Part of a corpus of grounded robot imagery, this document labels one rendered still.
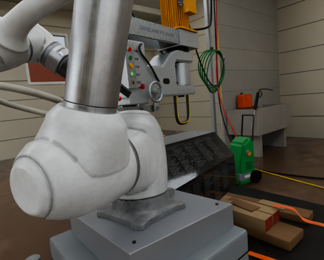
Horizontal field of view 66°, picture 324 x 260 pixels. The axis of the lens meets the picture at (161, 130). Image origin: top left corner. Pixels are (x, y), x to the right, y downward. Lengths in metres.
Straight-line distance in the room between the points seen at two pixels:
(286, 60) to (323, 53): 0.75
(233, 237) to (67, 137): 0.48
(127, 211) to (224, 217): 0.26
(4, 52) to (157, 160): 0.46
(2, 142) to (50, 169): 7.12
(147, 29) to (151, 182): 1.40
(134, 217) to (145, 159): 0.14
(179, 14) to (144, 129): 1.75
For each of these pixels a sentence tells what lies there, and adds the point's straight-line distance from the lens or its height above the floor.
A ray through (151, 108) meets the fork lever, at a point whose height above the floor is 1.10.
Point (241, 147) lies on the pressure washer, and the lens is 3.27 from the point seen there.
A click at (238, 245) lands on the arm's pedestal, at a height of 0.78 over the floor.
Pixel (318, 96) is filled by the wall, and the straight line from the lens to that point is 6.42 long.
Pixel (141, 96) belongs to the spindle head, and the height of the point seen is 1.20.
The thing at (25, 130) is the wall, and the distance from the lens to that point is 7.60.
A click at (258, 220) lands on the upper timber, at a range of 2.17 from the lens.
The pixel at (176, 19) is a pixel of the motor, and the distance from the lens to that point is 2.27.
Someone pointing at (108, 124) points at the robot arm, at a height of 1.13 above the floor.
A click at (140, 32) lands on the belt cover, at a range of 1.80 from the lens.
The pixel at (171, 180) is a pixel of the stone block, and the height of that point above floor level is 0.66.
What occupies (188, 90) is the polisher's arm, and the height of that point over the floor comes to 1.22.
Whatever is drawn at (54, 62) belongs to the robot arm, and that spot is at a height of 1.30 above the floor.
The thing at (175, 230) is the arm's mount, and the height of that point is 0.88.
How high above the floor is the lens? 1.16
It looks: 7 degrees down
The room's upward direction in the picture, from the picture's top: 5 degrees counter-clockwise
